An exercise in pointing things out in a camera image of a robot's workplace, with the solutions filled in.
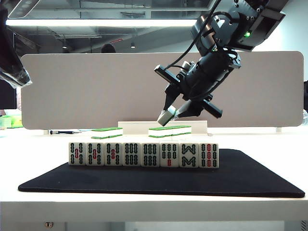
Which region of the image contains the long ceiling light strip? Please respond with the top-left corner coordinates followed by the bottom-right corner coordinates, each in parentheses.
top-left (6, 19), bottom-right (202, 27)

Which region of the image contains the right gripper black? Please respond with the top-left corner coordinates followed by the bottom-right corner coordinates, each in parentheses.
top-left (154, 49), bottom-right (241, 120)

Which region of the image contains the black cloth mouse mat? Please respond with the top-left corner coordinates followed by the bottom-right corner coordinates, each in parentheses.
top-left (18, 148), bottom-right (306, 198)

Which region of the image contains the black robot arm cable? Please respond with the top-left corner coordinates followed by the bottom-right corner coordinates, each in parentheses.
top-left (168, 0), bottom-right (222, 69)

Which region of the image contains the green box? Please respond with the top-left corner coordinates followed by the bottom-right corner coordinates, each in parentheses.
top-left (0, 115), bottom-right (23, 129)

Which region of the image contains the white plastic tray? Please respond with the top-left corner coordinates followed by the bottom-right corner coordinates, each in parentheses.
top-left (117, 120), bottom-right (208, 135)

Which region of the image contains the eight bamboo mahjong tile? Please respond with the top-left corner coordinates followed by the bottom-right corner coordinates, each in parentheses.
top-left (179, 143), bottom-right (200, 168)

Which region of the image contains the black monitor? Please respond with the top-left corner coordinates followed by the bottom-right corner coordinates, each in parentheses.
top-left (0, 80), bottom-right (17, 110)

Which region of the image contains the five bamboo mahjong tile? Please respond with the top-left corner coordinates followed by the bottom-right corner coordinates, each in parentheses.
top-left (103, 142), bottom-right (123, 167)
top-left (68, 142), bottom-right (87, 167)
top-left (86, 142), bottom-right (105, 167)

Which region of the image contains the seven bamboo mahjong tile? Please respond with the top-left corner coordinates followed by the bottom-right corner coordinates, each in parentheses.
top-left (159, 143), bottom-right (180, 168)

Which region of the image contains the six bamboo mahjong tile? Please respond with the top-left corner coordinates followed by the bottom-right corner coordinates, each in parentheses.
top-left (122, 142), bottom-right (141, 167)
top-left (141, 143), bottom-right (160, 167)

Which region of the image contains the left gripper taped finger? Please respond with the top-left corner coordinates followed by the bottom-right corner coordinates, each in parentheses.
top-left (0, 4), bottom-right (33, 89)

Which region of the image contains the nine bamboo mahjong tile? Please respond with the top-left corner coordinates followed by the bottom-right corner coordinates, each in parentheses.
top-left (198, 143), bottom-right (220, 169)

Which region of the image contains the dark haired person head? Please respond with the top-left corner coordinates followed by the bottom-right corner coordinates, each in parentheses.
top-left (101, 43), bottom-right (116, 53)

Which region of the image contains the black precision screwdriver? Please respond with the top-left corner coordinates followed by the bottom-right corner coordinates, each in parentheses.
top-left (49, 130), bottom-right (82, 135)

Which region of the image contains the grey desk divider panel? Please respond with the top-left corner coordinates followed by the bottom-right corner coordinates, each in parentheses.
top-left (20, 51), bottom-right (304, 130)

